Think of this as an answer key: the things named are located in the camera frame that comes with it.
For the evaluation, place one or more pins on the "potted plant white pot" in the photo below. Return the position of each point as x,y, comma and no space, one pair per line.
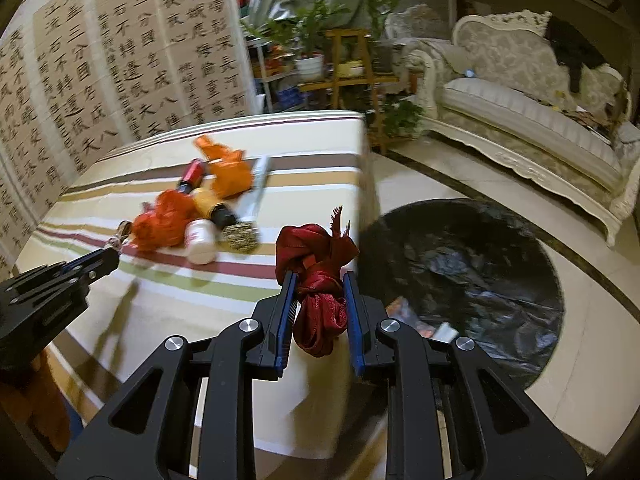
308,66

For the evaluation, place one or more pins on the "gold bottle black cap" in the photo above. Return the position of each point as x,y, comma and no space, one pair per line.
207,200

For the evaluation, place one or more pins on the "small white bottle red label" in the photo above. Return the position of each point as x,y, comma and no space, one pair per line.
200,245

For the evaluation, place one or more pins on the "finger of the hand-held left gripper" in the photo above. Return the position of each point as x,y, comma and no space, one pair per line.
85,260
90,272

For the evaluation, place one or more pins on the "white metal shelf rack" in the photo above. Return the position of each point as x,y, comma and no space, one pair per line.
265,85

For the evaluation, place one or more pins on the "orange plastic bag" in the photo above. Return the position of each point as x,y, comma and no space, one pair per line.
230,175

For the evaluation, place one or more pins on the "black garment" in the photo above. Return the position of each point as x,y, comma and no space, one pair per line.
570,45

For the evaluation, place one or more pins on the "green trailing plant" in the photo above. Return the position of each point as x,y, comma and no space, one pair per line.
400,117

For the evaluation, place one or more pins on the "plaid ribbon bundle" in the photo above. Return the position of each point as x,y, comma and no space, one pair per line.
122,232

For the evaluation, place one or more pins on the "cream ornate sofa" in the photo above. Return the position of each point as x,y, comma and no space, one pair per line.
500,110

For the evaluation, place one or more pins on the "trash bin black bag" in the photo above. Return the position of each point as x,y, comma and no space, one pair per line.
475,270

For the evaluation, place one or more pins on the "yellow pot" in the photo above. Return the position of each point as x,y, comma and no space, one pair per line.
350,69

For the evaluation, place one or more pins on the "orange white snack wrapper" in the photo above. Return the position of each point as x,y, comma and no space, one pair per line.
412,316

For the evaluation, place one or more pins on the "calligraphy paper sheets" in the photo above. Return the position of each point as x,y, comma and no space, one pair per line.
125,60

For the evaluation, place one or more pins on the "tall potted plant dark pot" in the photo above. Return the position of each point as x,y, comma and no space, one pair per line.
382,60

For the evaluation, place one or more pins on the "striped tablecloth table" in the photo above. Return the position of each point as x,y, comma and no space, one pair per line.
150,300

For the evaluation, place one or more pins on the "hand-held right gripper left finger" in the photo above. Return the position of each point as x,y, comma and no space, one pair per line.
286,320

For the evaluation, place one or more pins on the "orange-red mesh bag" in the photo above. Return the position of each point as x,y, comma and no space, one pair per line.
160,225

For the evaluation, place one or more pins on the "cream ornate armchair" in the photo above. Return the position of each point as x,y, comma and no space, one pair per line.
425,55

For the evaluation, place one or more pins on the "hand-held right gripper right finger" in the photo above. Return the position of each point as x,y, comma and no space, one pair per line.
352,320

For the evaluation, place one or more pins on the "gold glitter ball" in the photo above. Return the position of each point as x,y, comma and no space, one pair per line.
240,237

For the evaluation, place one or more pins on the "dark red satin ribbon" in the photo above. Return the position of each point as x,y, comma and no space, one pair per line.
310,255

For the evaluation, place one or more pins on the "wooden plant stand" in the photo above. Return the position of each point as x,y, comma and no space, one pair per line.
345,33

